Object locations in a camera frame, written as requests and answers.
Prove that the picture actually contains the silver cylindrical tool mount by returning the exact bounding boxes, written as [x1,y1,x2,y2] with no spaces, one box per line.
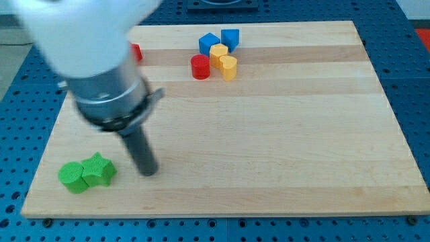
[58,52,165,136]

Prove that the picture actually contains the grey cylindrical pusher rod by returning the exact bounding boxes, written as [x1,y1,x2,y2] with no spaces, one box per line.
[119,126,158,176]

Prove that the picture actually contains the red block behind arm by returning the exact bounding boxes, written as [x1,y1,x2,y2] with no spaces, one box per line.
[130,43,143,63]

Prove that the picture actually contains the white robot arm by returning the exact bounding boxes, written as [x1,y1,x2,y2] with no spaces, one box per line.
[10,0,164,176]

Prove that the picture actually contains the blue triangle block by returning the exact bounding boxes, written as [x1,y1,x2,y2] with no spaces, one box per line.
[221,29,240,52]

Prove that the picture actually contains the green star block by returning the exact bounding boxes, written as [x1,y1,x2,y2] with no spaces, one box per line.
[81,152,117,187]

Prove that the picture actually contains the green cylinder block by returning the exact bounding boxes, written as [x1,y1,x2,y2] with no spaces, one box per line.
[58,162,89,194]

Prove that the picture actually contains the red cylinder block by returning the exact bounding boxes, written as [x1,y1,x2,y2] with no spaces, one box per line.
[190,54,210,80]

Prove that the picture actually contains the blue cube block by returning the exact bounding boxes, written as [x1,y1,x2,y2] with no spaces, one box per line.
[198,33,220,56]

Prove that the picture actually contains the yellow hexagon block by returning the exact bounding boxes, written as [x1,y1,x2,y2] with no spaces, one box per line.
[210,44,228,69]

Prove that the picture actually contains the yellow heart block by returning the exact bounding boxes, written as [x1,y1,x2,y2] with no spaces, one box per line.
[220,55,238,81]

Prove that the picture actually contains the wooden board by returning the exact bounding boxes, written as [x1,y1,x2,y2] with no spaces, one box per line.
[21,21,429,218]

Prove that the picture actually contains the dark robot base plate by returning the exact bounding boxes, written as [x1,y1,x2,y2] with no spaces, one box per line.
[186,0,259,13]

